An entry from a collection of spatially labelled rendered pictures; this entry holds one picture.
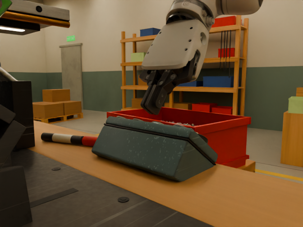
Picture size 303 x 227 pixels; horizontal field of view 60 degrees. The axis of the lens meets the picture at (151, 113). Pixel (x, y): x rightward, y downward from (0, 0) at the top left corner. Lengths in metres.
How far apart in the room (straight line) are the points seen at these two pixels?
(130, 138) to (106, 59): 7.83
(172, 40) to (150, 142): 0.21
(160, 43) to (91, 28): 8.31
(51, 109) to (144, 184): 6.12
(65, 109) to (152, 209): 6.46
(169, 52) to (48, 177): 0.27
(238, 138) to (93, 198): 0.45
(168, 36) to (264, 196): 0.31
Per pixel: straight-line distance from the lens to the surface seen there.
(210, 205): 0.25
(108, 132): 0.38
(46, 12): 0.49
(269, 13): 5.86
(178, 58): 0.43
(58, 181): 0.31
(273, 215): 0.25
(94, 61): 8.58
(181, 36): 0.46
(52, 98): 6.93
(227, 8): 0.52
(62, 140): 0.48
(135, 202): 0.25
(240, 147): 0.67
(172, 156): 0.29
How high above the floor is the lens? 1.01
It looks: 7 degrees down
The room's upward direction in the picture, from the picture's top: straight up
